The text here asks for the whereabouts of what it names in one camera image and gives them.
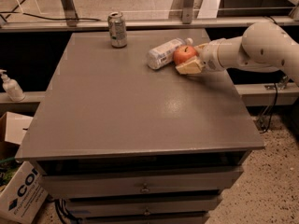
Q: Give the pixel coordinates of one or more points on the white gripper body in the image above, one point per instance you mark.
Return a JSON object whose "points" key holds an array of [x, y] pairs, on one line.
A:
{"points": [[210, 57]]}

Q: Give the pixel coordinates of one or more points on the red apple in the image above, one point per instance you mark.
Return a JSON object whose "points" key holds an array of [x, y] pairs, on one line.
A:
{"points": [[183, 53]]}

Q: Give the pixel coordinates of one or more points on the blue label plastic bottle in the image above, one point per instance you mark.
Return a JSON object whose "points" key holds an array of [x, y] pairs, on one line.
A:
{"points": [[163, 54]]}

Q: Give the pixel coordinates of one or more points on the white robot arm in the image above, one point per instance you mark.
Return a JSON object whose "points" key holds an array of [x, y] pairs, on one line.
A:
{"points": [[264, 47]]}

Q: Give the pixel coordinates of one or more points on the white pump dispenser bottle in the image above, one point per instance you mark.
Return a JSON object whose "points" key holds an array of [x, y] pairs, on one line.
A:
{"points": [[12, 87]]}

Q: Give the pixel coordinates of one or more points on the silver soda can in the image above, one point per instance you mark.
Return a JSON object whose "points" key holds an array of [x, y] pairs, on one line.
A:
{"points": [[117, 30]]}

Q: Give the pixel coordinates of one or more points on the grey drawer cabinet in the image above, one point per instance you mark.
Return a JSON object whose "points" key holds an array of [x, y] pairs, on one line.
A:
{"points": [[121, 143]]}

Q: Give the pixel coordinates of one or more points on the open brown cardboard box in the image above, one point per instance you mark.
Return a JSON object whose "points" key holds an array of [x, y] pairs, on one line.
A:
{"points": [[13, 127]]}

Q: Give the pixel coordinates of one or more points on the white printed cardboard box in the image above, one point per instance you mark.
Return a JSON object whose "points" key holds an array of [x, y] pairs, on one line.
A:
{"points": [[23, 196]]}

